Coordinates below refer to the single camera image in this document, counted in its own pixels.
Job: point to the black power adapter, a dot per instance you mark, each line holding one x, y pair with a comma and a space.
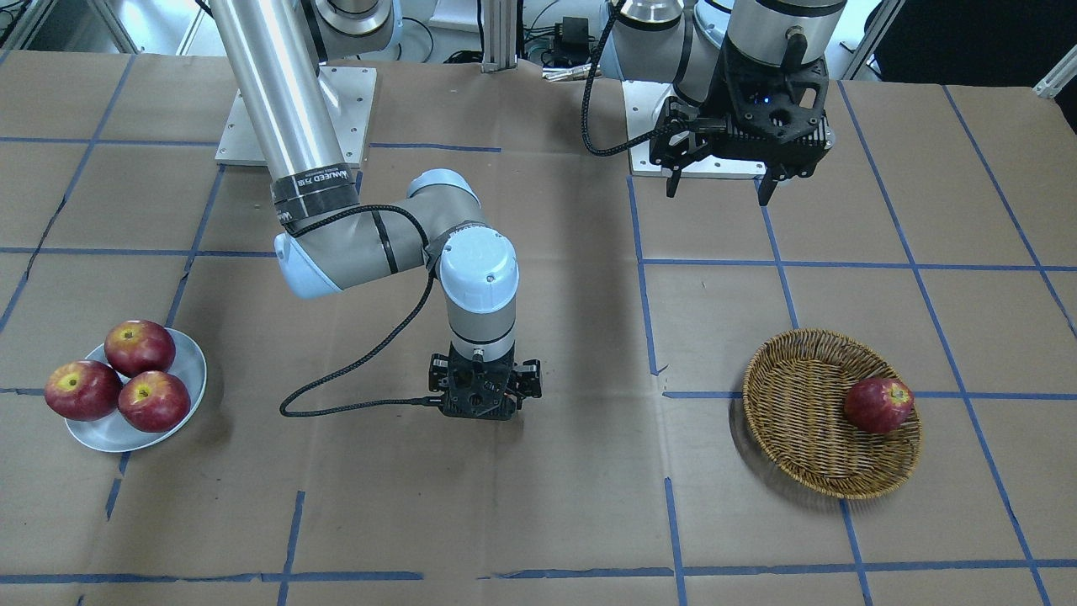
572, 35

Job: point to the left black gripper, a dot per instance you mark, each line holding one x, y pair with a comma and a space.
720, 94

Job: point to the aluminium frame post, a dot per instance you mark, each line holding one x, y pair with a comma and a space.
500, 35

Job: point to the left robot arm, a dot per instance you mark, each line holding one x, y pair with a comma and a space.
677, 44

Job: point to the dark red apple in basket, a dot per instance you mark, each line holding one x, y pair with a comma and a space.
878, 404

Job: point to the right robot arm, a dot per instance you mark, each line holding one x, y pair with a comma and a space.
330, 241

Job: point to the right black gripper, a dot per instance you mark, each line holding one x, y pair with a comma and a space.
528, 380

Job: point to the red apple on plate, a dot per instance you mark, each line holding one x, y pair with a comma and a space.
85, 390
134, 347
154, 402

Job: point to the woven wicker basket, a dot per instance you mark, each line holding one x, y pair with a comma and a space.
793, 393

